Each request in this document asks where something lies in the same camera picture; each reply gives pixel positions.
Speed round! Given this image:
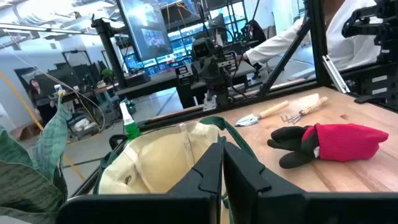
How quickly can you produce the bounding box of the hand rake with wooden handle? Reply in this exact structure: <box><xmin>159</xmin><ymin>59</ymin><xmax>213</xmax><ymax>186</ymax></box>
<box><xmin>279</xmin><ymin>96</ymin><xmax>329</xmax><ymax>124</ymax></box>

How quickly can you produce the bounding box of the black monitor on stand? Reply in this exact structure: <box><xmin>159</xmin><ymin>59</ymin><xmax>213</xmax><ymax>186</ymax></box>
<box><xmin>116</xmin><ymin>0</ymin><xmax>174</xmax><ymax>62</ymax></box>

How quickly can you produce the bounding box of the cardboard box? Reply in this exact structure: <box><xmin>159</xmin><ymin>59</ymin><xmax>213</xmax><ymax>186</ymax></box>
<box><xmin>11</xmin><ymin>121</ymin><xmax>41</xmax><ymax>141</ymax></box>

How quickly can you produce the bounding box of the red and black gardening glove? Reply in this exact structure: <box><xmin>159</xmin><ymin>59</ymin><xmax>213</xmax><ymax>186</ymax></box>
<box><xmin>267</xmin><ymin>123</ymin><xmax>389</xmax><ymax>169</ymax></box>

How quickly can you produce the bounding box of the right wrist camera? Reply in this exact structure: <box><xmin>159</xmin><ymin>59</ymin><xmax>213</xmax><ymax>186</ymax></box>
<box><xmin>191</xmin><ymin>37</ymin><xmax>215</xmax><ymax>60</ymax></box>

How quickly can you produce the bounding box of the trowel with wooden handle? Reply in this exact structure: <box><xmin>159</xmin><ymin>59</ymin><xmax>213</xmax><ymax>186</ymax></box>
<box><xmin>234</xmin><ymin>100</ymin><xmax>290</xmax><ymax>128</ymax></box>

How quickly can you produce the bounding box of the person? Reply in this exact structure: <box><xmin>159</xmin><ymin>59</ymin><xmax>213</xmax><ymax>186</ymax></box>
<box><xmin>29</xmin><ymin>77</ymin><xmax>59</xmax><ymax>126</ymax></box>
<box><xmin>244</xmin><ymin>0</ymin><xmax>385</xmax><ymax>72</ymax></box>

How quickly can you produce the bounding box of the black aluminium table frame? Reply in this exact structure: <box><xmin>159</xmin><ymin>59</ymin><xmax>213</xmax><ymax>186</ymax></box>
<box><xmin>70</xmin><ymin>0</ymin><xmax>398</xmax><ymax>198</ymax></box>

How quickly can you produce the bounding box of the silver metal bar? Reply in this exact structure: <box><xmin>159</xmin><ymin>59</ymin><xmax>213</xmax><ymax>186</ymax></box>
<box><xmin>322</xmin><ymin>55</ymin><xmax>351</xmax><ymax>94</ymax></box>

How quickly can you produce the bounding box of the cream gardening bag green trim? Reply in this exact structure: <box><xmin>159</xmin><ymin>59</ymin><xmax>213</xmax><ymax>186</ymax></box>
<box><xmin>93</xmin><ymin>115</ymin><xmax>259</xmax><ymax>224</ymax></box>

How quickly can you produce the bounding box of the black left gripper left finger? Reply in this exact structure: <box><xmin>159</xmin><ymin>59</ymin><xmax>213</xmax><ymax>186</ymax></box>
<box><xmin>55</xmin><ymin>141</ymin><xmax>223</xmax><ymax>224</ymax></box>

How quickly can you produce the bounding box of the gray desk with monitor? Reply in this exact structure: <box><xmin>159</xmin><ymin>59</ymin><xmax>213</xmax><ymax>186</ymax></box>
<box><xmin>115</xmin><ymin>60</ymin><xmax>259</xmax><ymax>109</ymax></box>

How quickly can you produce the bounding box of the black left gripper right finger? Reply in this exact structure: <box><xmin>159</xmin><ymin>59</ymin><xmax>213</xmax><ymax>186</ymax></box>
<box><xmin>223</xmin><ymin>141</ymin><xmax>398</xmax><ymax>224</ymax></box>

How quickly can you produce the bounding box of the green spray bottle white nozzle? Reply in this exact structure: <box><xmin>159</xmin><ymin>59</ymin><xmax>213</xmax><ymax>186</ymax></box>
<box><xmin>119</xmin><ymin>101</ymin><xmax>142</xmax><ymax>141</ymax></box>

